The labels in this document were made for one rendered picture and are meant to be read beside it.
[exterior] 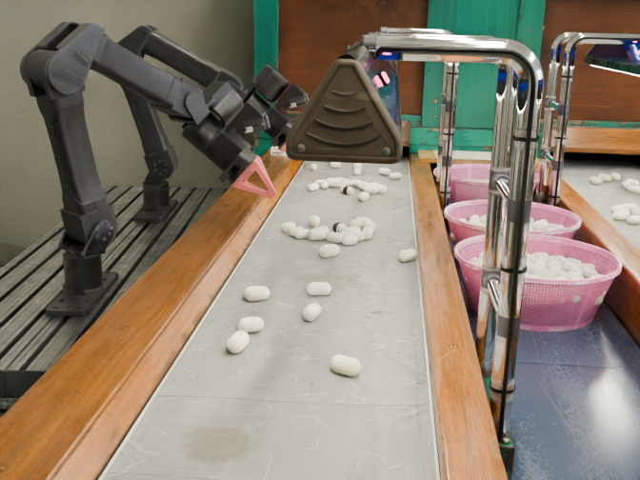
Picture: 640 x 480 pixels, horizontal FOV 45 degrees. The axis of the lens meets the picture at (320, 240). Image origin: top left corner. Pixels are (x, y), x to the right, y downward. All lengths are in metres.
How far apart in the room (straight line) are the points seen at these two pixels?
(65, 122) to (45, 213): 2.08
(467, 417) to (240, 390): 0.25
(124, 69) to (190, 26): 1.78
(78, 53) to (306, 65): 1.13
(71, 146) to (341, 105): 0.83
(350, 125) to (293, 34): 1.78
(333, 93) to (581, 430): 0.59
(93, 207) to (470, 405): 0.75
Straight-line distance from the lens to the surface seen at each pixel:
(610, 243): 1.47
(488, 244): 0.94
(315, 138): 0.53
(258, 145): 2.34
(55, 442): 0.76
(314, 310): 1.05
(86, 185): 1.32
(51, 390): 0.85
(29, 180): 3.35
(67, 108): 1.29
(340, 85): 0.53
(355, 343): 1.00
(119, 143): 3.21
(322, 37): 2.30
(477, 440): 0.75
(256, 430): 0.80
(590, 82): 2.36
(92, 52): 1.29
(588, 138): 2.31
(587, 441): 0.97
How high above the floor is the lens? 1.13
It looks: 16 degrees down
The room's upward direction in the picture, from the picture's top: 1 degrees clockwise
